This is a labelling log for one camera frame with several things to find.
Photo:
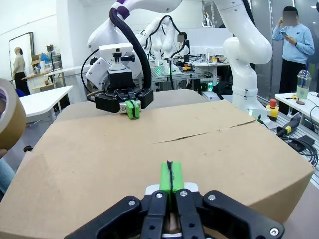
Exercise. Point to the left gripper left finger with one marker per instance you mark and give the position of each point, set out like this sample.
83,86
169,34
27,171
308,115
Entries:
165,174

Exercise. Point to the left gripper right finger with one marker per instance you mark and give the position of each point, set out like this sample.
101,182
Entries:
177,174

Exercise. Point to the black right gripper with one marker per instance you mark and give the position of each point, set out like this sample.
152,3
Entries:
119,79

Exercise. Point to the brown cardboard box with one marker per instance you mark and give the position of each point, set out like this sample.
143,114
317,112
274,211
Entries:
99,161

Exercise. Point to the brown packing tape roll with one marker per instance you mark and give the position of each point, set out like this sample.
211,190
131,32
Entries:
13,119

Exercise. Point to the person's right forearm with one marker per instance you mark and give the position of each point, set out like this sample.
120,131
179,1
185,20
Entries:
5,176

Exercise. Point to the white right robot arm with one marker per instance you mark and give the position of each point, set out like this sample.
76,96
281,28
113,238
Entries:
246,49

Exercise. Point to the person's right hand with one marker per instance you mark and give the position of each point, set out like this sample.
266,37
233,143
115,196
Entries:
3,152

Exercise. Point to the seated person in black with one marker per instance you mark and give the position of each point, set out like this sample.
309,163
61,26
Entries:
185,46

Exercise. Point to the white side table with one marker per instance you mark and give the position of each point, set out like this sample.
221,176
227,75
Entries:
45,99

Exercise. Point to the small open cardboard box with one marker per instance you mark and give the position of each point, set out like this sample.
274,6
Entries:
36,59

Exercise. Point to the yellow red emergency stop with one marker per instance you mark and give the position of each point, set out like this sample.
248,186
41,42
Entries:
272,109

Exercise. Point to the beige top mannequin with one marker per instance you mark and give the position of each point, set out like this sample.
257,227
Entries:
19,67

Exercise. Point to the rolling whiteboard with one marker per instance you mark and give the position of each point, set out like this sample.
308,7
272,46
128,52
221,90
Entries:
22,44

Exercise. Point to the white table with tools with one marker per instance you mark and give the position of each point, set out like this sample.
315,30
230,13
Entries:
294,98

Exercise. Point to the plastic cup green drink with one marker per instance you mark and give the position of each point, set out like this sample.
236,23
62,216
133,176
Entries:
304,87

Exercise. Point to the person in blue sweater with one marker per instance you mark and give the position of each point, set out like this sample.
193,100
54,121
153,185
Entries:
294,39

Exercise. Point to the aluminium frame workbench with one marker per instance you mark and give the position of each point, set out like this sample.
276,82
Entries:
184,77

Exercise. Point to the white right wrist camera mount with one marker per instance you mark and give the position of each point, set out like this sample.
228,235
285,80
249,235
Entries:
115,49

